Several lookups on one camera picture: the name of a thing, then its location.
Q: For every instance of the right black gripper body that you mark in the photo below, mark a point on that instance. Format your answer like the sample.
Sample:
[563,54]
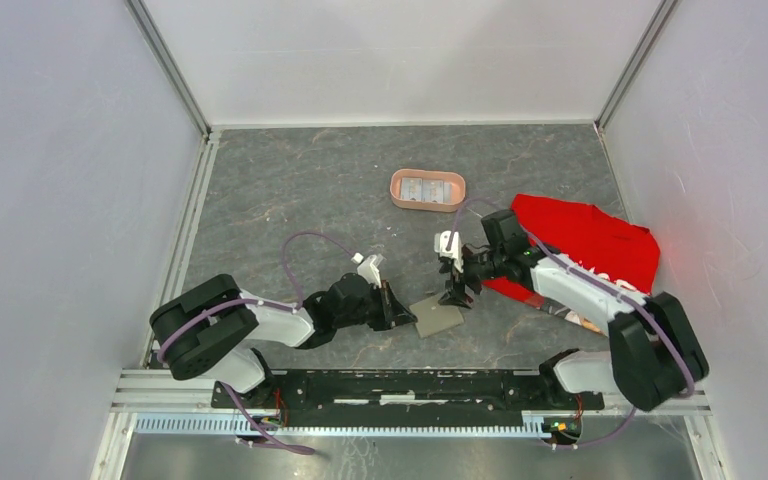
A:
[482,266]

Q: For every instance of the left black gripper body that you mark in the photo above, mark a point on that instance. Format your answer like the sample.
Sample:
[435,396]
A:
[369,312]

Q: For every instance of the grey card holder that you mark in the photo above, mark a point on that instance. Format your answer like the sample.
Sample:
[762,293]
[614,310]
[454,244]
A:
[432,317]

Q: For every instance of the grey credit card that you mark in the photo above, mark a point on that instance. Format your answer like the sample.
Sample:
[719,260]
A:
[411,189]
[436,191]

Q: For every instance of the pink oval tray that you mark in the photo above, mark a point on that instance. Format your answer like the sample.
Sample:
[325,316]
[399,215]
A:
[458,190]

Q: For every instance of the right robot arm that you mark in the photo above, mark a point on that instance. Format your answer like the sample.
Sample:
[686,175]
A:
[654,354]

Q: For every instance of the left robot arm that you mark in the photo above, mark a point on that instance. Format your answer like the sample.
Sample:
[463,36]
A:
[201,331]

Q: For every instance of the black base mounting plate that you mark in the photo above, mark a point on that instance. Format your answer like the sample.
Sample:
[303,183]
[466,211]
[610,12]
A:
[414,398]

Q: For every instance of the red printed t-shirt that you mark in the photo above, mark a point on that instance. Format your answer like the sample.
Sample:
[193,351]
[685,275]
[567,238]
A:
[624,253]

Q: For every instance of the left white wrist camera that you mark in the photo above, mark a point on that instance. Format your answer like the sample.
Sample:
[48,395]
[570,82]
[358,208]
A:
[368,267]

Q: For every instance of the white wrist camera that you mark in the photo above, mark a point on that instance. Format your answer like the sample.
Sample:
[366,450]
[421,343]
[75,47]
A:
[368,267]
[448,246]

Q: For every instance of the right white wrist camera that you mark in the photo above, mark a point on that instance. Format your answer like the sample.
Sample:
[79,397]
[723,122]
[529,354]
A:
[448,246]

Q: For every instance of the aluminium frame rail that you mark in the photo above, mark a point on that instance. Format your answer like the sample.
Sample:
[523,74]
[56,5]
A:
[203,405]

